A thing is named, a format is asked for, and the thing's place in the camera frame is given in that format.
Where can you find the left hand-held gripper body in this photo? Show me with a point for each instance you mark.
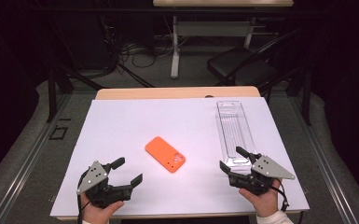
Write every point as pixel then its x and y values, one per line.
pixel 98 189

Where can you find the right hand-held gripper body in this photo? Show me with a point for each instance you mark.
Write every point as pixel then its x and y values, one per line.
pixel 267 169

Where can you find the clear plastic packaging box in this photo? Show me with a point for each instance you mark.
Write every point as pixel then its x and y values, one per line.
pixel 234 127

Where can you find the orange phone case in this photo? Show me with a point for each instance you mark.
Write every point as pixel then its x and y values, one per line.
pixel 165 154

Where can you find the person's left hand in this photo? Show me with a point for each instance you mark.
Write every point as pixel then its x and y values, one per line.
pixel 96 214

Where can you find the person's right hand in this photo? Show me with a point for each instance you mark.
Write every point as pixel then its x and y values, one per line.
pixel 265 203

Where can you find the white board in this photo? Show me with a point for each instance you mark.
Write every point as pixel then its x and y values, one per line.
pixel 130 124

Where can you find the wooden table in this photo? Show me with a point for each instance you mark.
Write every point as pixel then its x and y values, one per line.
pixel 168 92

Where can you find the black folding chair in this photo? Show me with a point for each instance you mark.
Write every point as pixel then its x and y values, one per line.
pixel 239 65

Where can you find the black metal stand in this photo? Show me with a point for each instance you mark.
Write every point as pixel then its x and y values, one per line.
pixel 52 90

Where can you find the desk with white legs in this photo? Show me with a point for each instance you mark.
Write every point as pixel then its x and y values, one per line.
pixel 213 28

